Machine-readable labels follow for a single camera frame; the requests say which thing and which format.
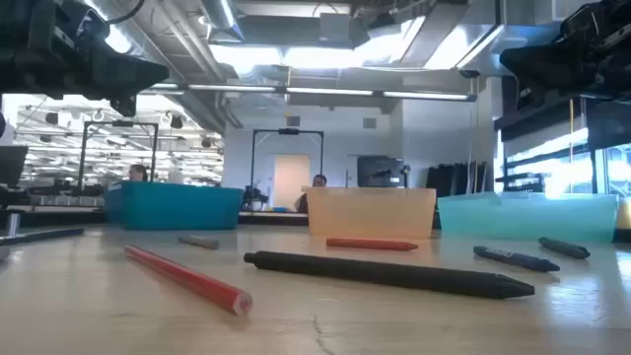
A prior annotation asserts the long ceiling light bar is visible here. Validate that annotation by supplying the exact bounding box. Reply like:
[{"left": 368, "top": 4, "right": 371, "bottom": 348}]
[{"left": 140, "top": 82, "right": 478, "bottom": 104}]

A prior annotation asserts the translucent teal plastic bin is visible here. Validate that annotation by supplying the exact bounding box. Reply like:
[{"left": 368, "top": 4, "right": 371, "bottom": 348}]
[{"left": 437, "top": 191, "right": 619, "bottom": 244}]

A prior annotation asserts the stack of black panels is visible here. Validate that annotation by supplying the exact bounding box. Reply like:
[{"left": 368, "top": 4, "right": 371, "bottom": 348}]
[{"left": 425, "top": 161, "right": 490, "bottom": 199}]

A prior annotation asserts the short dark pen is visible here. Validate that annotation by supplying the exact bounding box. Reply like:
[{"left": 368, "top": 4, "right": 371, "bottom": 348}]
[{"left": 537, "top": 236, "right": 592, "bottom": 260}]

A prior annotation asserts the grey crayon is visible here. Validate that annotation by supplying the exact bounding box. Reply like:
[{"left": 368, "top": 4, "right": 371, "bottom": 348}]
[{"left": 177, "top": 234, "right": 221, "bottom": 250}]

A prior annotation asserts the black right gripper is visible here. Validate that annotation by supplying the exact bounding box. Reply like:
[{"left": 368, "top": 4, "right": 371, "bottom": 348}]
[{"left": 500, "top": 0, "right": 631, "bottom": 98}]

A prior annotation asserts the background work table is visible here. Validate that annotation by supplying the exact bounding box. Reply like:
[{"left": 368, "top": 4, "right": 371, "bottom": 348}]
[
  {"left": 0, "top": 194, "right": 107, "bottom": 228},
  {"left": 238, "top": 210, "right": 310, "bottom": 227}
]

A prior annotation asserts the black gantry frame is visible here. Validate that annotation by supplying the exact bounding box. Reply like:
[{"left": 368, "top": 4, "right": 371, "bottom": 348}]
[
  {"left": 77, "top": 119, "right": 160, "bottom": 196},
  {"left": 249, "top": 128, "right": 325, "bottom": 198}
]

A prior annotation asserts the red pencil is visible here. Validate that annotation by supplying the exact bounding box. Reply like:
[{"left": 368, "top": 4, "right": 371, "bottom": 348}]
[{"left": 123, "top": 245, "right": 254, "bottom": 317}]

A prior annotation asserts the black wall screen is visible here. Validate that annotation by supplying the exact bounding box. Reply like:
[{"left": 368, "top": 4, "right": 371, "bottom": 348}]
[{"left": 356, "top": 155, "right": 406, "bottom": 189}]

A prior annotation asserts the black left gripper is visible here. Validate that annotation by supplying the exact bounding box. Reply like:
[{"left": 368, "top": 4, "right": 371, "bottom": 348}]
[{"left": 0, "top": 0, "right": 171, "bottom": 100}]

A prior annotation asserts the black pen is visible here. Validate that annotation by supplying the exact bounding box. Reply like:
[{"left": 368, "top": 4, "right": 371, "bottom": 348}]
[{"left": 243, "top": 249, "right": 536, "bottom": 301}]

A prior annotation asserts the dark blue plastic bin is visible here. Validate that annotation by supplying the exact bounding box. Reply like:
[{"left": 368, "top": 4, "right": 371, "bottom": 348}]
[{"left": 104, "top": 179, "right": 245, "bottom": 232}]

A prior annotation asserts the beige door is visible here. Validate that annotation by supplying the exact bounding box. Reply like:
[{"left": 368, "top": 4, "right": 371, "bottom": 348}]
[{"left": 273, "top": 153, "right": 312, "bottom": 211}]

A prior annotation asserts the red crayon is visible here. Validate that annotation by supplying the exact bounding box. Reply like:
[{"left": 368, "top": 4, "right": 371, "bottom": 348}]
[{"left": 325, "top": 237, "right": 420, "bottom": 252}]

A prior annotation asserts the yellow rounded object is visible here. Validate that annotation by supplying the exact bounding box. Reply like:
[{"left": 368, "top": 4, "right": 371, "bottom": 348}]
[{"left": 614, "top": 196, "right": 631, "bottom": 232}]

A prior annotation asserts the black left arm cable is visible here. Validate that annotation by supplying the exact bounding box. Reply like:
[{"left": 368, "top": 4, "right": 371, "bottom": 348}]
[{"left": 105, "top": 0, "right": 147, "bottom": 26}]

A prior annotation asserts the translucent orange plastic bin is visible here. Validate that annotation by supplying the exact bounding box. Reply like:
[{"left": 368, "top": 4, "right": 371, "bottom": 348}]
[{"left": 305, "top": 186, "right": 438, "bottom": 241}]

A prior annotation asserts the black pencil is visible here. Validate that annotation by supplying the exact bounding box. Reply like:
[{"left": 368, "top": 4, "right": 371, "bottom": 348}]
[{"left": 0, "top": 226, "right": 86, "bottom": 247}]

